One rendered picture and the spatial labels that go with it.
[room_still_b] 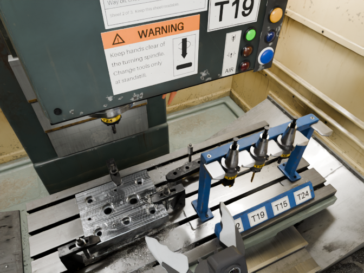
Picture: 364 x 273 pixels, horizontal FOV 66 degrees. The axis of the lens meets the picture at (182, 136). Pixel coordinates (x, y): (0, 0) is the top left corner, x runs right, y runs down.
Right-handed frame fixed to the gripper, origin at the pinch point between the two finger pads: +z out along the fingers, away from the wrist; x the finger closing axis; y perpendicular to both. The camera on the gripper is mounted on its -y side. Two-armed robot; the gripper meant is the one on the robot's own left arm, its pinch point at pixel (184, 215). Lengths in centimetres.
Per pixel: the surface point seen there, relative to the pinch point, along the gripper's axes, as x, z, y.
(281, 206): 49, 12, 52
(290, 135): 48, 19, 18
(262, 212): 41, 13, 51
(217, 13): 13.8, 15.6, -27.3
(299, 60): 98, 64, 27
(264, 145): 37.7, 19.2, 18.0
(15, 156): -50, 120, 80
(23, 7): -13.2, 16.4, -32.4
